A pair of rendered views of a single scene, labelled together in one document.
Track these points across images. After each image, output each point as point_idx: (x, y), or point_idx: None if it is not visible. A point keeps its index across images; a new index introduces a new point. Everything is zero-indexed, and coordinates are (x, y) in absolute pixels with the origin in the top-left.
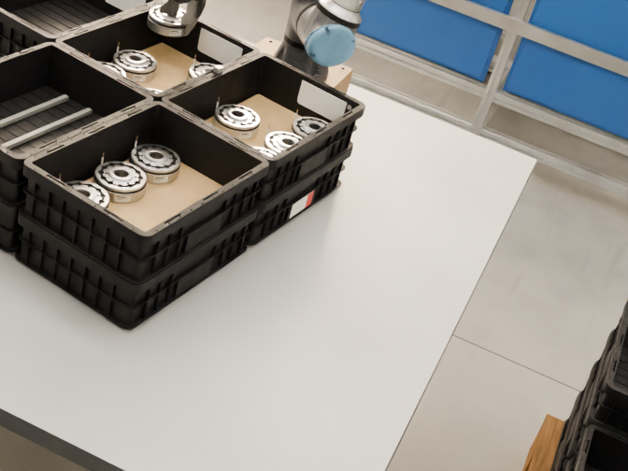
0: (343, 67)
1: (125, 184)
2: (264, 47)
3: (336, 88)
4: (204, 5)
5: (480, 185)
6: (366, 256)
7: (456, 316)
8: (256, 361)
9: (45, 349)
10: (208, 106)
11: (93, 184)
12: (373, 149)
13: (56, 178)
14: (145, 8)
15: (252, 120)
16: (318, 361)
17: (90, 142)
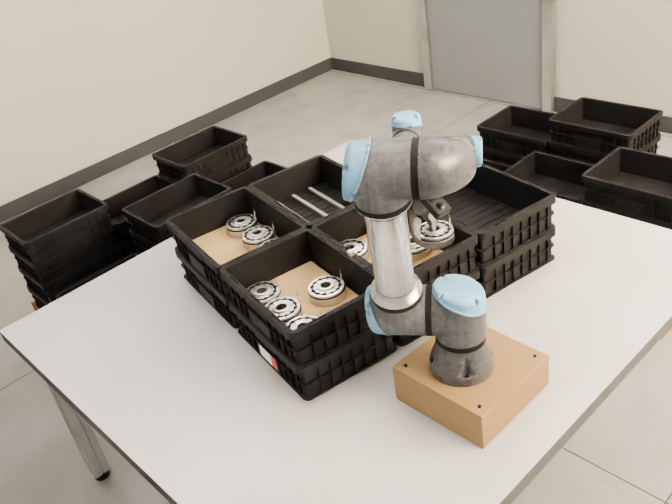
0: (479, 405)
1: (247, 234)
2: (517, 348)
3: (436, 396)
4: (408, 222)
5: None
6: (209, 400)
7: (118, 441)
8: (138, 323)
9: None
10: (342, 273)
11: (250, 224)
12: (373, 450)
13: (226, 195)
14: (458, 225)
15: (320, 294)
16: (122, 350)
17: (268, 208)
